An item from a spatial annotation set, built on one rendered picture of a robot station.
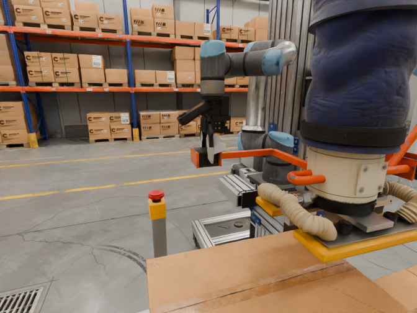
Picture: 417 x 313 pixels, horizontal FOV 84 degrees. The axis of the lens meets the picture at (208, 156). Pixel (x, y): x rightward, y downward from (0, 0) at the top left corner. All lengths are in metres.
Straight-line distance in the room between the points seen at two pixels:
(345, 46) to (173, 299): 0.70
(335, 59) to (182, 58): 7.26
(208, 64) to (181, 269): 0.60
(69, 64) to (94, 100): 1.65
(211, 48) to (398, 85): 0.45
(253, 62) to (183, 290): 0.68
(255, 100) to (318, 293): 0.79
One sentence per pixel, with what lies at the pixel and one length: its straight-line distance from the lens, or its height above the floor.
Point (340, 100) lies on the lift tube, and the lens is 0.58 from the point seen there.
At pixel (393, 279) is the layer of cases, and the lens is 1.61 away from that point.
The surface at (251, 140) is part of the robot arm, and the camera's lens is 1.13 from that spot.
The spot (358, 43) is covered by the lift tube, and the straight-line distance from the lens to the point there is 0.58.
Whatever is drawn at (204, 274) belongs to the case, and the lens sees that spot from 0.74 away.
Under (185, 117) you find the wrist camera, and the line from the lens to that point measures 0.71.
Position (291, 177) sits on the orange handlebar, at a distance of 0.60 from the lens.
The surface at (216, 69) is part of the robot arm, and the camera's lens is 0.72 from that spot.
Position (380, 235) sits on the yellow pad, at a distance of 0.67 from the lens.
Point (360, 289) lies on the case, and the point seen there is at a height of 0.95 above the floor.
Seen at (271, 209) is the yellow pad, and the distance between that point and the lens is 0.69.
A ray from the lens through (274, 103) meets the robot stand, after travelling 1.41.
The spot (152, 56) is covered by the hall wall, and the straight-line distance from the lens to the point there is 8.93.
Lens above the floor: 1.45
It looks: 15 degrees down
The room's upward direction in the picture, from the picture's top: straight up
